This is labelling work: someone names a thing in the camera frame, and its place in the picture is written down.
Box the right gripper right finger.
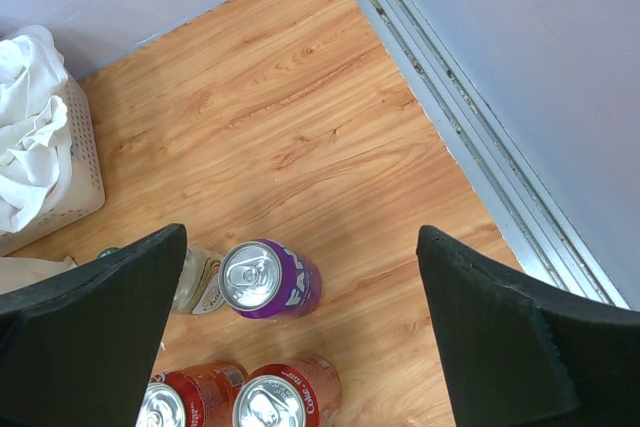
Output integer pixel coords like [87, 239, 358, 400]
[416, 226, 639, 426]

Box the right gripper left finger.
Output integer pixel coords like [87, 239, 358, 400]
[1, 223, 187, 426]

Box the beige canvas tote bag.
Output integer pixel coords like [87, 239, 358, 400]
[0, 257, 78, 294]

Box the red soda can front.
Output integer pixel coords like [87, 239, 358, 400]
[136, 361, 248, 427]

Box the red soda can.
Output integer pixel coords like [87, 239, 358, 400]
[136, 361, 248, 427]
[232, 355, 342, 427]

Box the clear glass bottle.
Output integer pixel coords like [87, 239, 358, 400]
[92, 238, 223, 321]

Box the purple soda can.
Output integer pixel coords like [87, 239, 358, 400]
[218, 239, 322, 320]

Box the red soda can back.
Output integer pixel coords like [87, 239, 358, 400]
[232, 355, 342, 427]

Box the clear plastic bin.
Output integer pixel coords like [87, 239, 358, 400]
[1, 79, 105, 256]

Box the white crumpled cloth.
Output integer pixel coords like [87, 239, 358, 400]
[1, 25, 71, 233]

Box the right aluminium floor rail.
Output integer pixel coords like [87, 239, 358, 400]
[356, 0, 630, 308]

